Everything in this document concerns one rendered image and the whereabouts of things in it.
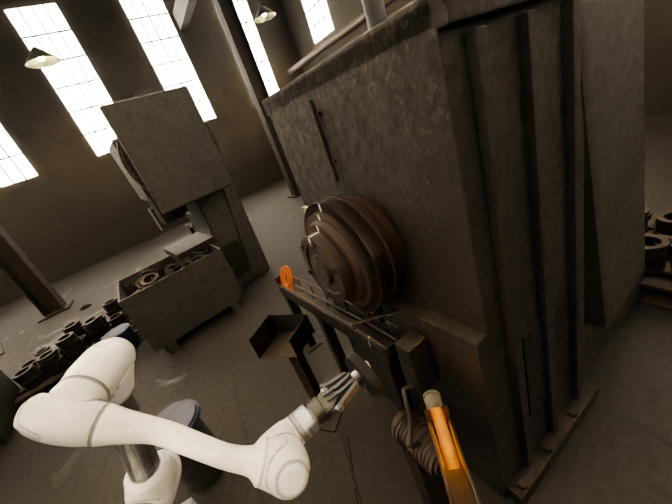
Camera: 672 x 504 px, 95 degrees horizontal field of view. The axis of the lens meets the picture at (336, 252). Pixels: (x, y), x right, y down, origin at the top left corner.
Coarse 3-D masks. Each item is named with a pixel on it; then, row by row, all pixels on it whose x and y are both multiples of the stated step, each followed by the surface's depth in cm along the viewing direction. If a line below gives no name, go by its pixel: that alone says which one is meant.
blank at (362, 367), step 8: (352, 352) 104; (352, 360) 99; (360, 360) 99; (352, 368) 103; (360, 368) 97; (368, 368) 97; (368, 376) 96; (376, 376) 96; (360, 384) 107; (368, 384) 97; (376, 384) 96; (368, 392) 103; (376, 392) 97
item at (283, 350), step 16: (272, 320) 179; (288, 320) 174; (304, 320) 164; (256, 336) 167; (272, 336) 178; (288, 336) 174; (304, 336) 162; (256, 352) 165; (272, 352) 167; (288, 352) 161; (304, 368) 172; (304, 384) 177; (336, 416) 187
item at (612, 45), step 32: (608, 0) 92; (640, 0) 103; (608, 32) 95; (640, 32) 107; (608, 64) 99; (640, 64) 112; (608, 96) 104; (640, 96) 118; (608, 128) 108; (640, 128) 124; (608, 160) 113; (640, 160) 131; (608, 192) 119; (640, 192) 138; (608, 224) 125; (640, 224) 147; (608, 256) 132; (640, 256) 156; (608, 288) 141; (640, 288) 185; (608, 320) 151
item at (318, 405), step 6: (318, 396) 99; (336, 396) 96; (312, 402) 94; (318, 402) 94; (324, 402) 96; (330, 402) 95; (336, 402) 95; (312, 408) 93; (318, 408) 92; (324, 408) 94; (330, 408) 93; (318, 414) 92; (324, 414) 92; (318, 420) 92; (324, 420) 93
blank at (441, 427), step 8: (432, 408) 91; (440, 408) 90; (432, 416) 87; (440, 416) 86; (440, 424) 85; (440, 432) 83; (448, 432) 83; (440, 440) 82; (448, 440) 82; (448, 448) 81; (448, 456) 81; (456, 456) 81; (448, 464) 82; (456, 464) 82
